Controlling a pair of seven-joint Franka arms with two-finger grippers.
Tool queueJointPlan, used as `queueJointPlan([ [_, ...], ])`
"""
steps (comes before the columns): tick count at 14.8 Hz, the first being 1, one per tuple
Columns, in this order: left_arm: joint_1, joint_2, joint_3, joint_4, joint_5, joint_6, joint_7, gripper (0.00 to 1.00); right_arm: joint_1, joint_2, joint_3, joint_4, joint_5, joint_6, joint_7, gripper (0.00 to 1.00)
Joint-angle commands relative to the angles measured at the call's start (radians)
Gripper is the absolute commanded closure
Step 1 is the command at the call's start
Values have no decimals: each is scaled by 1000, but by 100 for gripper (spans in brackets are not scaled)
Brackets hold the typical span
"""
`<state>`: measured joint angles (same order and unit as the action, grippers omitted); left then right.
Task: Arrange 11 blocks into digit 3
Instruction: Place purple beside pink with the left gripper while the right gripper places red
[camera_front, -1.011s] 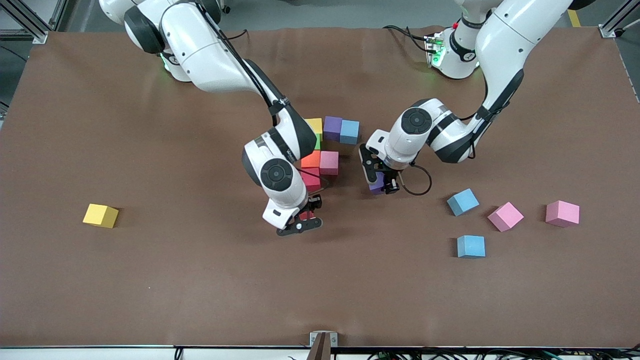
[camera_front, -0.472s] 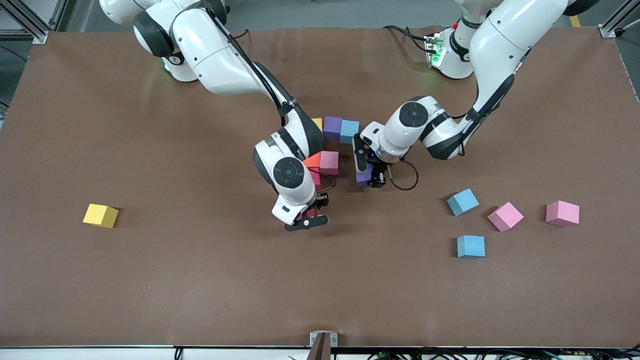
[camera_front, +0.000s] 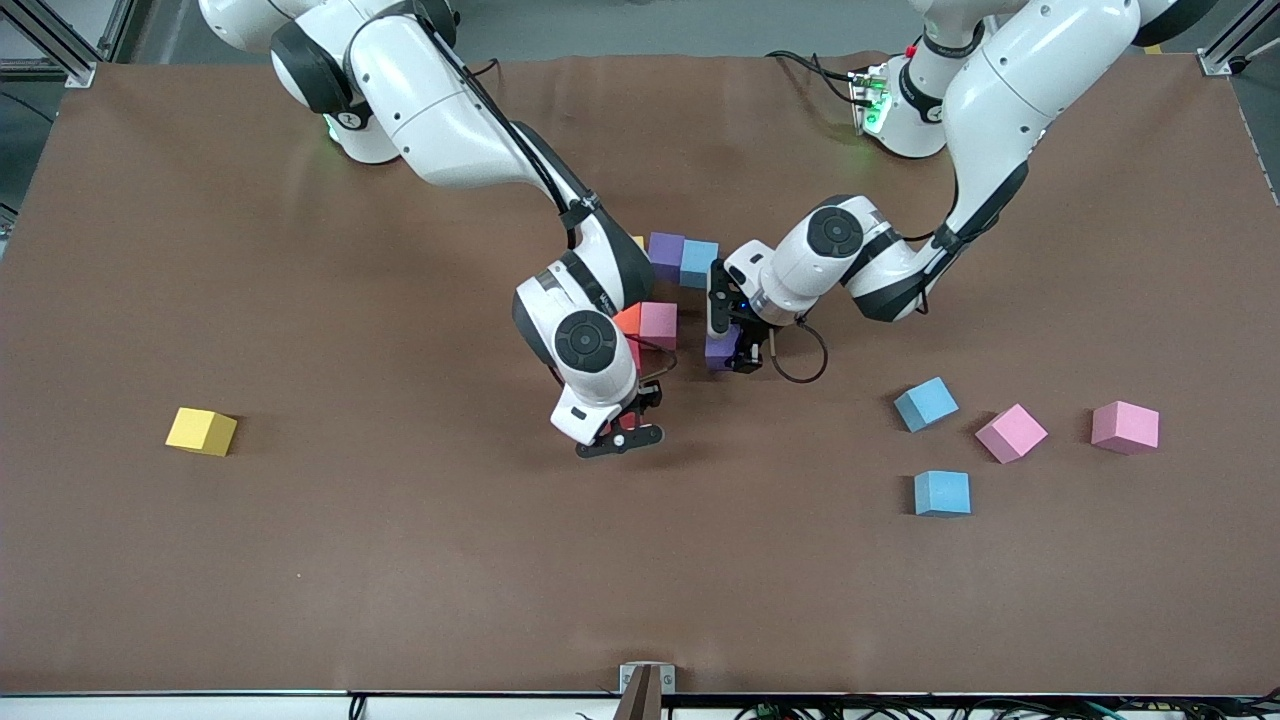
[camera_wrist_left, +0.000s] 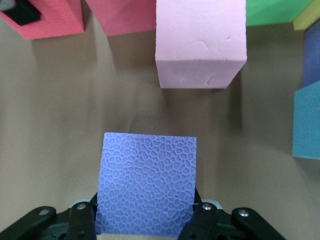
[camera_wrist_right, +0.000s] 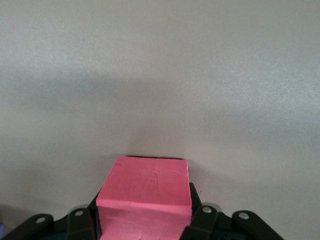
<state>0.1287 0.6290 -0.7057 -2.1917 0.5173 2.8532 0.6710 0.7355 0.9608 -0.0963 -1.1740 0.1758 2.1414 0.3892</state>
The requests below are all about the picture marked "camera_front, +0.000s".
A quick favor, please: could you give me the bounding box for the blue foam cube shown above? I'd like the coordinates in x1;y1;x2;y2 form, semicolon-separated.
680;240;720;291
914;470;972;517
893;376;960;434

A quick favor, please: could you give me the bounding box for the pink foam cube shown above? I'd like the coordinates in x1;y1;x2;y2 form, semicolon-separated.
975;403;1050;465
640;302;679;352
1090;400;1161;456

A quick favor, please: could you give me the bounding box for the brown table mat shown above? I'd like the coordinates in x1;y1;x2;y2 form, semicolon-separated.
0;50;1280;698

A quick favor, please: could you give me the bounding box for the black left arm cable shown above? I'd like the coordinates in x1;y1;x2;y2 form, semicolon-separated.
765;170;1001;386

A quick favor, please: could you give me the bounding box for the black base cable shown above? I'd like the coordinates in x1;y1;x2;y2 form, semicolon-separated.
765;50;863;107

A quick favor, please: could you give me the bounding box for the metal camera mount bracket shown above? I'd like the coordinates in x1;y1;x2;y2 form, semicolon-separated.
612;662;678;720

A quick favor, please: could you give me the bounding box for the black cable bundle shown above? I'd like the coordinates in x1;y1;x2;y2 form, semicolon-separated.
735;698;1280;720

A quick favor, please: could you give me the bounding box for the aluminium frame profile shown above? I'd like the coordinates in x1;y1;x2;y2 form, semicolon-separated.
1198;0;1280;78
0;0;98;89

